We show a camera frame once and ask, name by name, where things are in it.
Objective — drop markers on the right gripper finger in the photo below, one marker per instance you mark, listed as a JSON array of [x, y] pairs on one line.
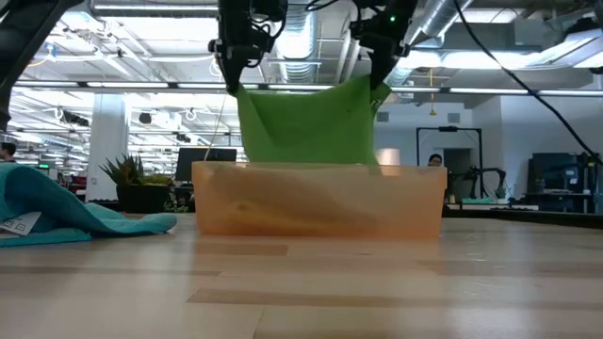
[[382, 68]]

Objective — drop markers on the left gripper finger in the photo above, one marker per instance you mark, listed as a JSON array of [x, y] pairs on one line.
[[235, 75]]

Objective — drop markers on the green microfiber towel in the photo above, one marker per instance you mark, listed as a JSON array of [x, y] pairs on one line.
[[311, 127]]

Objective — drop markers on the turquoise microfiber towel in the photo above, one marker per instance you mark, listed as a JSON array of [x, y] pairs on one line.
[[56, 202]]

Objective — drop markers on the yellow hanging pendant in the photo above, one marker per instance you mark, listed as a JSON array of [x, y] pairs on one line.
[[432, 110]]

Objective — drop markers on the white glowing lamp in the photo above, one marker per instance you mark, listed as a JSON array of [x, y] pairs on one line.
[[387, 156]]

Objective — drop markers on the black computer monitor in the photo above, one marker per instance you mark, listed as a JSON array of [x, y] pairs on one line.
[[202, 162]]

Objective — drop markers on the person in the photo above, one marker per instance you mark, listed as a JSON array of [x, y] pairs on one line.
[[7, 151], [435, 160]]

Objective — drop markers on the long linear ceiling light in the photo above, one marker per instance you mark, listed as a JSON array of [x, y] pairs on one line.
[[127, 85]]

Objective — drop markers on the white building column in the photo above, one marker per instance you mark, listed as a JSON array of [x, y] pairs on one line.
[[108, 150]]

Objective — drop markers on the orange translucent plastic basket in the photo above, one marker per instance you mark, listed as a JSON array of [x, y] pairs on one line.
[[320, 202]]

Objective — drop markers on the small potted green plant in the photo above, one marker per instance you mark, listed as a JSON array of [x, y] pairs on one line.
[[141, 198]]

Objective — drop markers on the dark background computer workstation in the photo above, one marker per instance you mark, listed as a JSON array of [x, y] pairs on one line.
[[553, 172]]

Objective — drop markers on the corrugated silver ventilation duct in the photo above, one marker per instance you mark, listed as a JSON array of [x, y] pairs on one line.
[[299, 42]]

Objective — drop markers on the smooth silver ventilation duct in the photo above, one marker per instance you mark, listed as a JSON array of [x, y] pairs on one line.
[[438, 19]]

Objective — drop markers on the black background rig frame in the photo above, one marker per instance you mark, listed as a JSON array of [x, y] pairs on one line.
[[447, 128]]

